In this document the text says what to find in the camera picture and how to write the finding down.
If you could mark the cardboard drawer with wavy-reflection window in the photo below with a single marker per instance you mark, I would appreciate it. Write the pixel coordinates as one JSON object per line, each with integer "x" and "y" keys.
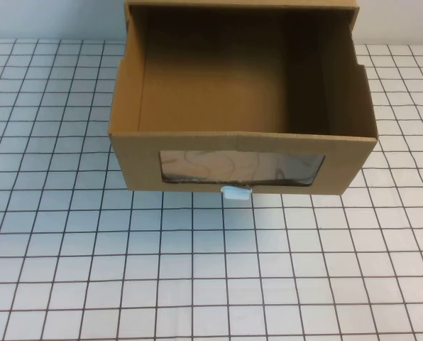
{"x": 211, "y": 145}

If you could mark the white grid pattern table mat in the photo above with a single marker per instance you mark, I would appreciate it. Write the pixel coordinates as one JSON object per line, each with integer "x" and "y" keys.
{"x": 55, "y": 248}

